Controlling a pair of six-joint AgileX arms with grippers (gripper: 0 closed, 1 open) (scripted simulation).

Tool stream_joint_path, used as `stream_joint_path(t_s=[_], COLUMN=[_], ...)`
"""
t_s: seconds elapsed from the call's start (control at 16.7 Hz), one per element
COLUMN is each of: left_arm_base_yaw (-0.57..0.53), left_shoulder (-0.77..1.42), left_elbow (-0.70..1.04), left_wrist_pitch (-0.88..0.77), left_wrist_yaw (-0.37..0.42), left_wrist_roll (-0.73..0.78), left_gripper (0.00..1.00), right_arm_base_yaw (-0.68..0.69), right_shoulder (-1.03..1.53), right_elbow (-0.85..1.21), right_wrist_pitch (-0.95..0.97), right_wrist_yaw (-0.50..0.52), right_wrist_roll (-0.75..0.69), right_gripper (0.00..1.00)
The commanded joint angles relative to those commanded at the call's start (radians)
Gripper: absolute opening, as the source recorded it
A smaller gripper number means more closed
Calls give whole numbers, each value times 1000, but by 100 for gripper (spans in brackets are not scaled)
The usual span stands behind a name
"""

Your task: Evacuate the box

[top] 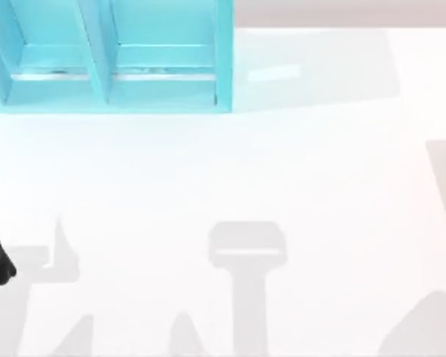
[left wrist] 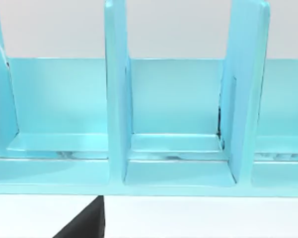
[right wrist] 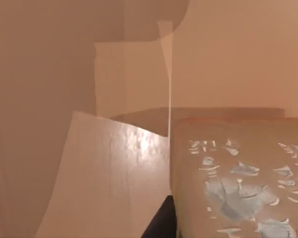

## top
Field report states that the light blue rack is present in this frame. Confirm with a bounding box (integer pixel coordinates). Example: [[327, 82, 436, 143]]
[[0, 0, 234, 115]]

